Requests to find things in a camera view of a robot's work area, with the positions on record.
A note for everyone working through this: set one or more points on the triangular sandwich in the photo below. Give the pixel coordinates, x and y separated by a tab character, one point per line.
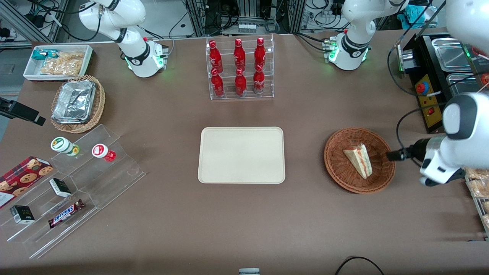
359	160

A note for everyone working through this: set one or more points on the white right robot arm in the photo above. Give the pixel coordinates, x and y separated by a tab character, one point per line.
142	57

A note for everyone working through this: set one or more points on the round brown wicker basket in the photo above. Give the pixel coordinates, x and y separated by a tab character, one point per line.
340	168

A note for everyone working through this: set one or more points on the beige plastic tray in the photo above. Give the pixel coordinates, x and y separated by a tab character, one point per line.
241	155

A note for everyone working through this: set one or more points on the oval light wicker basket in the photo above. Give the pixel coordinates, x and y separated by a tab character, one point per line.
97	109

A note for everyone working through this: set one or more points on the aluminium foil tray stack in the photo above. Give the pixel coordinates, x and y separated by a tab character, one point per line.
74	101

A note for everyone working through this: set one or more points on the clear bag of snacks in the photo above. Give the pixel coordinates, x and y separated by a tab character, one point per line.
479	187
486	214

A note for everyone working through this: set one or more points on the black food warmer cabinet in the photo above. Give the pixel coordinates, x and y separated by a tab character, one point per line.
429	103

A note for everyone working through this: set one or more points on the stainless steel pan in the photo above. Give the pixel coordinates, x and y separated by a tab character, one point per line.
464	84
452	53

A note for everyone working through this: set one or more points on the teal cloth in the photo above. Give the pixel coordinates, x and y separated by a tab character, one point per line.
410	17

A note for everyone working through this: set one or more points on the red cola bottle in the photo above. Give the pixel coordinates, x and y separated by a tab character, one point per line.
217	84
215	57
260	53
259	81
239	55
240	84

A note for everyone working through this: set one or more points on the small grey white object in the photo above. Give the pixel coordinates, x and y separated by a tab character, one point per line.
249	272

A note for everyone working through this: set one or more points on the clear acrylic bottle rack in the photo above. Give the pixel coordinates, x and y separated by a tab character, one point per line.
246	36

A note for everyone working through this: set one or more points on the clear acrylic stepped stand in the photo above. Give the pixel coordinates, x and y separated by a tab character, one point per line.
103	183

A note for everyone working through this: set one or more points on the red jar white lid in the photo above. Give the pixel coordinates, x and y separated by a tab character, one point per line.
101	151

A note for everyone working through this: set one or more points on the white cup green lid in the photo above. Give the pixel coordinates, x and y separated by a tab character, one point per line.
63	145

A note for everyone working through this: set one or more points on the Snickers chocolate bar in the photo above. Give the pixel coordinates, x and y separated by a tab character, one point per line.
65	214

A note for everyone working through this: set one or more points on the small black box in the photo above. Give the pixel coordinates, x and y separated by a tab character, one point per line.
22	214
60	187

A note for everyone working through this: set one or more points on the clear bag of crackers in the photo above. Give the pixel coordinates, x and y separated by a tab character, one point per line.
63	65

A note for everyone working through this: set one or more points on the teal snack packet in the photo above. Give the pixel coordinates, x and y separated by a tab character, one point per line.
42	54

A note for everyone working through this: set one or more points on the red cookie box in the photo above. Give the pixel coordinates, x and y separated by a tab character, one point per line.
23	177

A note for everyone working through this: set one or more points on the white rectangular bin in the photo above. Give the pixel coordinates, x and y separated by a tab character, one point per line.
30	70

